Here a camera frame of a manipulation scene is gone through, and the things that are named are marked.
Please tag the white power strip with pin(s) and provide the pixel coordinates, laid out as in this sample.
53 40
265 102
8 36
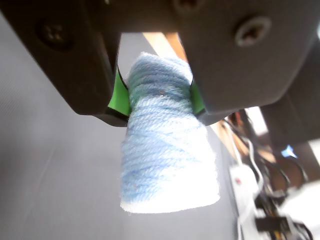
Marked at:
246 190

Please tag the black plug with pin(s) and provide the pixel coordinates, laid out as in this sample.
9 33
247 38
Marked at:
275 223

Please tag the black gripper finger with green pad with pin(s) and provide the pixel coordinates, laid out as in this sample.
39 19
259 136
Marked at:
75 62
245 70

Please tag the light blue yarn-wrapped block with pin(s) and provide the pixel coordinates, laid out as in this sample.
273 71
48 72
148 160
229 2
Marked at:
165 150

